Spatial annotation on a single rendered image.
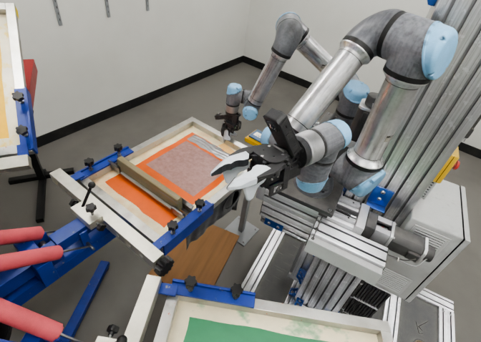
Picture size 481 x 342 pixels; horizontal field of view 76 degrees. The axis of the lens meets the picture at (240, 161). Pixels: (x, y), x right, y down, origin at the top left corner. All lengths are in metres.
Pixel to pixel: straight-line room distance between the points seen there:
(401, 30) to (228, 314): 1.01
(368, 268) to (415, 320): 1.26
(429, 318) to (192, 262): 1.60
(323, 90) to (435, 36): 0.26
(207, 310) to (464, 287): 2.31
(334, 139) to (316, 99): 0.17
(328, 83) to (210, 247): 1.84
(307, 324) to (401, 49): 0.92
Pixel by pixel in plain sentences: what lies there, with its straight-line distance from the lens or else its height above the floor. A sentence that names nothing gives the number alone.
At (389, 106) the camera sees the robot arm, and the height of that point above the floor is 1.70.
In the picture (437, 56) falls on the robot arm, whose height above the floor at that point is 1.85.
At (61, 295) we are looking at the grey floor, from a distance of 2.45.
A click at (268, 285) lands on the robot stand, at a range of 2.13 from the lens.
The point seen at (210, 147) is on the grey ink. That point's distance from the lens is 1.79.
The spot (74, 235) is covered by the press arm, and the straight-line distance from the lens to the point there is 1.34.
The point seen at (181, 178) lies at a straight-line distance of 1.59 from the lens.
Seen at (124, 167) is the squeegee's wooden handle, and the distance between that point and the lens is 1.57.
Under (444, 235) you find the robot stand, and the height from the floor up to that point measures 1.21.
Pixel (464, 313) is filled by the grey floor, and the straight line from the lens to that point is 2.95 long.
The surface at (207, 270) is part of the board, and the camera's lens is 2.35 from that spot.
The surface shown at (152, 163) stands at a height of 0.96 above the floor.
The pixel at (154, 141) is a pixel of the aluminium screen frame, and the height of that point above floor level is 0.99.
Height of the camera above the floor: 2.05
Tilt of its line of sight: 40 degrees down
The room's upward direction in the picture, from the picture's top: 9 degrees clockwise
